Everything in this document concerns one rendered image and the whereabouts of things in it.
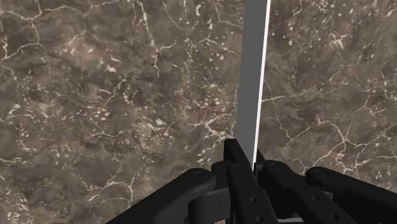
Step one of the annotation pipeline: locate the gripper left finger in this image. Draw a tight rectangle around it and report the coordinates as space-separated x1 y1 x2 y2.
105 138 279 224

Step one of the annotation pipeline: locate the grey white-edged slab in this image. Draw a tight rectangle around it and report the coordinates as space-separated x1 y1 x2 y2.
233 0 272 166

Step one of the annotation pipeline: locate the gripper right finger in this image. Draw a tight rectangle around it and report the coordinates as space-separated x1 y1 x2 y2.
253 148 397 224

